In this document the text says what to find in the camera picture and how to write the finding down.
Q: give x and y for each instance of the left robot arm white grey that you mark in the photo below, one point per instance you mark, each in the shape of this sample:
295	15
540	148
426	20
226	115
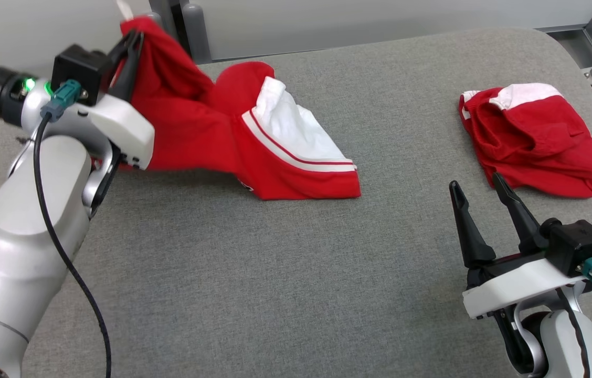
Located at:
23	252

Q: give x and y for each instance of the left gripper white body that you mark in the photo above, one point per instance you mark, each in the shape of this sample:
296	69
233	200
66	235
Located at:
112	123

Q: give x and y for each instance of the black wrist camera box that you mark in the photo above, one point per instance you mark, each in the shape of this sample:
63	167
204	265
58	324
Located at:
579	244
78	71

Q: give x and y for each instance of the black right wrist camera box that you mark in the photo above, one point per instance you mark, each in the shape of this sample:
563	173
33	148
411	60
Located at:
579	244

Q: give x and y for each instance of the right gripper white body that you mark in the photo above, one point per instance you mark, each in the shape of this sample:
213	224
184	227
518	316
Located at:
516	286

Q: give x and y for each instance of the red Bulls basketball jersey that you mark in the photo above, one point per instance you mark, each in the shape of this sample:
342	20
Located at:
191	115

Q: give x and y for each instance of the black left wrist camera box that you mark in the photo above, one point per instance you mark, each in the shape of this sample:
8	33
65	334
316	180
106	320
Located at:
78	71

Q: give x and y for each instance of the red shorts with white stripe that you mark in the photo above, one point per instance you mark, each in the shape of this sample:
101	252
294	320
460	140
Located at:
537	142

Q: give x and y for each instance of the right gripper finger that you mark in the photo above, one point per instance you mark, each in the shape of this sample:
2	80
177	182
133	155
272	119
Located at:
524	226
472	236

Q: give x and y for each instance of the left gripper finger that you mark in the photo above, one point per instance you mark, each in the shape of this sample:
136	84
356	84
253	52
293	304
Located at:
128	79
120	52

